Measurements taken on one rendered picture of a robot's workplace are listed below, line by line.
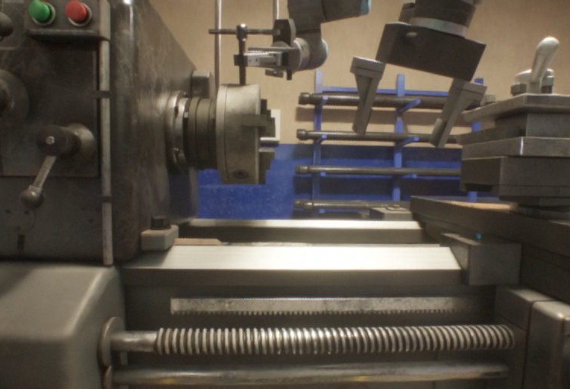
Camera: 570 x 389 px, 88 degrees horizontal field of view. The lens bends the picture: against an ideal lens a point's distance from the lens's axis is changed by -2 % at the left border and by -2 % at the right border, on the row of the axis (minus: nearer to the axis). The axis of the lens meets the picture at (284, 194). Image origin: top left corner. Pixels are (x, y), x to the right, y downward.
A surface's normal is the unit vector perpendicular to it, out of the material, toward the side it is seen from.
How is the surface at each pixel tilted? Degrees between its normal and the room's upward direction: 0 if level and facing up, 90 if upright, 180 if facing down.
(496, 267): 90
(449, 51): 113
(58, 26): 90
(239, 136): 96
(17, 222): 90
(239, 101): 60
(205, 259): 36
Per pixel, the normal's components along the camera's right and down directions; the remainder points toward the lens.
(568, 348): 0.05, 0.07
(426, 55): 0.08, 0.47
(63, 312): 0.04, -0.80
